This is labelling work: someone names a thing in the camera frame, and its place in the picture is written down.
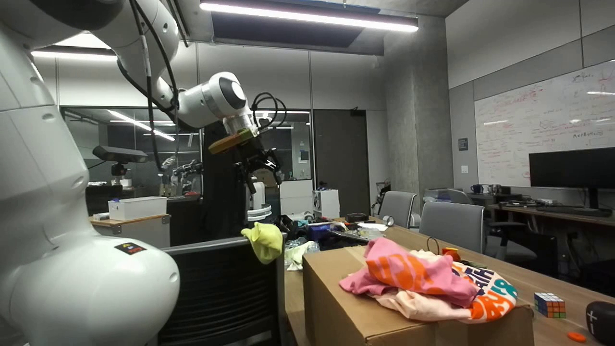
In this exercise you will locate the black computer monitor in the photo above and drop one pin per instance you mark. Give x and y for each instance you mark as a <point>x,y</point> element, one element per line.
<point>573,169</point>

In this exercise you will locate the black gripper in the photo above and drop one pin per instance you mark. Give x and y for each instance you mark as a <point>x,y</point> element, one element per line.
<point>252,159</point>

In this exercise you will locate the pink shirt with orange print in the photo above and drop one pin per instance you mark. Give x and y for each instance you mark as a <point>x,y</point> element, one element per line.
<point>409,271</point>

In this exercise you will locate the small orange disc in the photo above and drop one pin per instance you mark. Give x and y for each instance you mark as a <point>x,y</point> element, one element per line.
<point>576,336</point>

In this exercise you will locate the wooden office desk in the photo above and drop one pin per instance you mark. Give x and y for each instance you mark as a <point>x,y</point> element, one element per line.
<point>557,215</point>

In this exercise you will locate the Rubik's cube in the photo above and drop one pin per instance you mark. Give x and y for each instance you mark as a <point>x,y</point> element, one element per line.
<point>549,305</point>

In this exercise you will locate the white paper roll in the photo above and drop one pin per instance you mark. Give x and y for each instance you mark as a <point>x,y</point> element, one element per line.
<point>257,194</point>

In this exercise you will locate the peach shirt with orange print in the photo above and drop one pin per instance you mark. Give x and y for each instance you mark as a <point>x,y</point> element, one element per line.
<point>486,298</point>

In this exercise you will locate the tall black panel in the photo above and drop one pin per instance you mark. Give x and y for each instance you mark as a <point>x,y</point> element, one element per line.
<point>223,192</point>

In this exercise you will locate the white plastic bin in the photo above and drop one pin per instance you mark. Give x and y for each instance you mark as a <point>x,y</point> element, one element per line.
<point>136,207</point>

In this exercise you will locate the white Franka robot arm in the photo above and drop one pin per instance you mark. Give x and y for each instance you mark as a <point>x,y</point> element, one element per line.
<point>69,269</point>

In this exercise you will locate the whiteboard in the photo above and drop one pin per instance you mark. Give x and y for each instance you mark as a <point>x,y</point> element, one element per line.
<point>544,127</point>

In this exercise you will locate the grey office chair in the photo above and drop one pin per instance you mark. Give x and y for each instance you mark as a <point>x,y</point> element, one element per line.
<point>451,225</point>
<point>398,207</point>

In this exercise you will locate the wooden shelf board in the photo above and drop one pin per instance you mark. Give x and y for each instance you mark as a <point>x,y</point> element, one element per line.
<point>127,221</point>

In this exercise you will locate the dark door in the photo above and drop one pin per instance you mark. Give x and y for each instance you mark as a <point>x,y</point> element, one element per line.
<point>342,159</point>

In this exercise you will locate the black camera on stand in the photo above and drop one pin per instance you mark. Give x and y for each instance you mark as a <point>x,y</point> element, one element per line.
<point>117,154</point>

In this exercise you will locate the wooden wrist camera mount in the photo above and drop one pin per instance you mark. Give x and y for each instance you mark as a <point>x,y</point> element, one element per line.
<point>228,140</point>

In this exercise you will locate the green towel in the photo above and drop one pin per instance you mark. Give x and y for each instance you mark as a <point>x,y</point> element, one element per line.
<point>263,240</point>

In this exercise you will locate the black mesh office chair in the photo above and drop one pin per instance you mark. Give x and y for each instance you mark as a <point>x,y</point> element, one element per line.
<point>217,300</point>

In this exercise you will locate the long ceiling light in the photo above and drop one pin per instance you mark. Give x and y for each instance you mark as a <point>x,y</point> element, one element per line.
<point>307,15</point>

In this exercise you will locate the large cardboard box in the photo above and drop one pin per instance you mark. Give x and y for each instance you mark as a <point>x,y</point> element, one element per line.
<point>346,313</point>

